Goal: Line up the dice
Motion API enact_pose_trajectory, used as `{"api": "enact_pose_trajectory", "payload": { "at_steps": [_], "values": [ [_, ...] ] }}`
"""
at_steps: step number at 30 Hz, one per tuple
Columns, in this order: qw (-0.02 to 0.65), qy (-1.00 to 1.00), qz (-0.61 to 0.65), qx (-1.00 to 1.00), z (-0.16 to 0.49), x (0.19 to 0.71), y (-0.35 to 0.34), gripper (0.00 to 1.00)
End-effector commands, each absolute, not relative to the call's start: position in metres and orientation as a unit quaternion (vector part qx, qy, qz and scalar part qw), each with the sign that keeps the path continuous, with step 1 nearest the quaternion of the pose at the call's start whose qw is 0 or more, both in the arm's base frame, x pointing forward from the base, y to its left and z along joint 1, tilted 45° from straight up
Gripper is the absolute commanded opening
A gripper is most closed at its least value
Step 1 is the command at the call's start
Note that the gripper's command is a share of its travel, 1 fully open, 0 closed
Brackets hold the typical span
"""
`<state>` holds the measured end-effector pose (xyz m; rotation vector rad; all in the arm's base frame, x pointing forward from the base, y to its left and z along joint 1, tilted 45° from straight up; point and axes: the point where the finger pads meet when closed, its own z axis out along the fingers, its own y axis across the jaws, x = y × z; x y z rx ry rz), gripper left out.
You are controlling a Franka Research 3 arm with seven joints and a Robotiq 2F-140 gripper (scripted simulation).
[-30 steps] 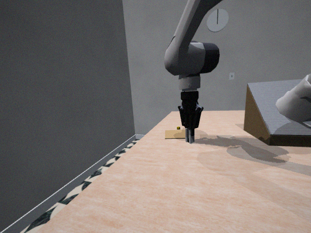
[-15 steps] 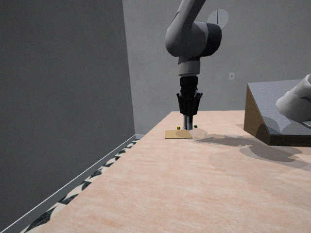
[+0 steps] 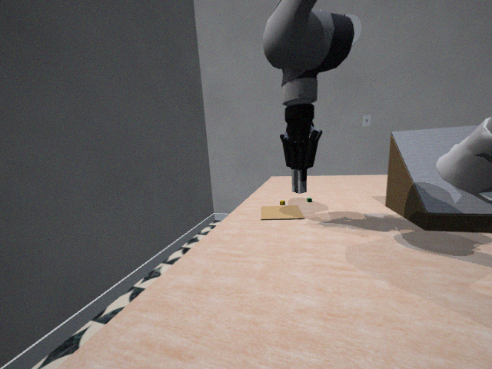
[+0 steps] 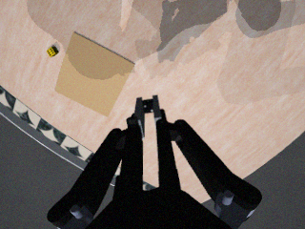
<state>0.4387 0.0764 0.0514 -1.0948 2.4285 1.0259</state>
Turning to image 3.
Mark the tan square mat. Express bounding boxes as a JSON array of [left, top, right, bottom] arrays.
[[261, 205, 304, 220]]

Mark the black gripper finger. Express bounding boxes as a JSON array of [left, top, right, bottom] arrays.
[[296, 127, 322, 194], [280, 129, 298, 192]]

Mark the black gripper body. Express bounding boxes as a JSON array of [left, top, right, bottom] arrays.
[[285, 104, 314, 141]]

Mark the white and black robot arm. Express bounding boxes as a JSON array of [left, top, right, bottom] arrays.
[[263, 0, 492, 202]]

